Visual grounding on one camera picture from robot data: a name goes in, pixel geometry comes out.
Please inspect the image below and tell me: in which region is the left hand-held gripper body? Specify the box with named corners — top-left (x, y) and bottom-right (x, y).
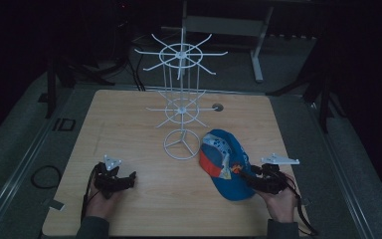
top-left (94, 154), bottom-right (131, 200)

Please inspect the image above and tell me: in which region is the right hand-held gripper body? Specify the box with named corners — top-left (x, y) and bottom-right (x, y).
top-left (248, 152), bottom-right (300, 195)

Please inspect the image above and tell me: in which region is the blue and orange cap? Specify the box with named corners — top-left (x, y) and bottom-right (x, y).
top-left (198, 128), bottom-right (257, 202)

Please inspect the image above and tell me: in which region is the white wire display rack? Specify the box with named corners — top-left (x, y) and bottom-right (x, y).
top-left (133, 27), bottom-right (229, 161)

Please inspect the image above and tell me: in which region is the person's left hand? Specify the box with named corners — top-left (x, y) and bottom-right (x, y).
top-left (85, 172), bottom-right (125, 222)

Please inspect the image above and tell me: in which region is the person's right hand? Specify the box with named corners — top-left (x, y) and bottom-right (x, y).
top-left (258, 172), bottom-right (299, 223)

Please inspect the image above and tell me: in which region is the black tripod stand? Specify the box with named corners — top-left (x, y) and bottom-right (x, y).
top-left (45, 56), bottom-right (117, 120)
top-left (267, 69), bottom-right (346, 133)

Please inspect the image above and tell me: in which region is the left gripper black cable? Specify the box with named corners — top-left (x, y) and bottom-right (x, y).
top-left (81, 162), bottom-right (103, 224)

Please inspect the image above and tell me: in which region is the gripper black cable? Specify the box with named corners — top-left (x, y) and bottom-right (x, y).
top-left (81, 162), bottom-right (103, 224)
top-left (285, 172), bottom-right (320, 237)

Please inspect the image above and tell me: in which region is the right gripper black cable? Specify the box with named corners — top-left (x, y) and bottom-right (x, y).
top-left (285, 172), bottom-right (320, 237)

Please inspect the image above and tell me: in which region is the black cable loop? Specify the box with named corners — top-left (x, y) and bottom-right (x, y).
top-left (30, 164), bottom-right (64, 190)

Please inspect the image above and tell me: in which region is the black floor bracket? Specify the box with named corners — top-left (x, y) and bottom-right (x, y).
top-left (52, 117), bottom-right (78, 132)

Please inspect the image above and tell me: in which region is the black cables bundle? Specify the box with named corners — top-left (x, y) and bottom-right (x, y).
top-left (125, 49), bottom-right (147, 93)

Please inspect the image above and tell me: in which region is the grey metal desk frame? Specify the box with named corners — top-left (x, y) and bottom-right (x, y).
top-left (180, 0), bottom-right (277, 84)

